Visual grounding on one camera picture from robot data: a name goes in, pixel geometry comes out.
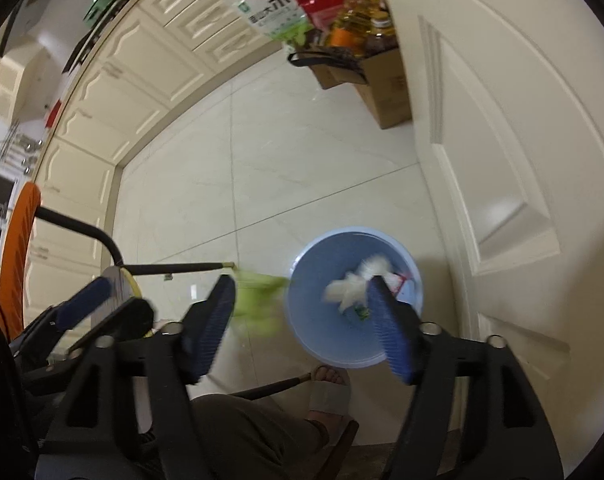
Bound orange round table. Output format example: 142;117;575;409
0;182;43;341

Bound blue plastic trash bin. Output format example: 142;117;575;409
284;230;425;367

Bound black patterned tote bag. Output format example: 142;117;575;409
288;42;370;86

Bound small cardboard box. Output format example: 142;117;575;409
312;62;369;91

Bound white green rice bag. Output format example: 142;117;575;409
229;0;313;43

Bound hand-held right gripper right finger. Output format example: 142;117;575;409
367;275;565;480

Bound cream kitchen base cabinets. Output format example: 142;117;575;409
19;0;303;326

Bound grey range hood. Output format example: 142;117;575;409
0;0;55;58

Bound black gold-tipped table leg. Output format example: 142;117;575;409
231;372;313;402
32;205;237;278

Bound person's right leg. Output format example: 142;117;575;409
189;394;330;480

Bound person's right foot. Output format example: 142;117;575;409
306;365;351;438

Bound brown sauce bottle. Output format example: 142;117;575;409
367;15;400;53

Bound white panel door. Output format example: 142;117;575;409
377;0;604;480

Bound black gas stove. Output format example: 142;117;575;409
62;15;123;73

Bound translucent white plastic bag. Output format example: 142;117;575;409
388;271;417;307

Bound white tissue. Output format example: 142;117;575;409
323;255;395;311

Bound brown wooden chair leg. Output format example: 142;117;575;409
314;419;361;480

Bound large cardboard box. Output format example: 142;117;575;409
354;47;413;131

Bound green checked wrapper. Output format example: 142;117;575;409
221;270;290;337

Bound yellow cooking oil bottle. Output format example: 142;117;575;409
332;0;390;48

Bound grey slipper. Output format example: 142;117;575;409
308;379;353;418

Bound metal utensil rack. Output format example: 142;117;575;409
0;122;45;173

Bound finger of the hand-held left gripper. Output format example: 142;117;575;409
56;298;155;362
16;276;115;347

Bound green pot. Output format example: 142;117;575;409
84;0;135;23

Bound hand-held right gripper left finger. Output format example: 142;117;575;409
34;275;237;480

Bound white yellow-rimmed disc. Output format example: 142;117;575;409
89;265;157;341

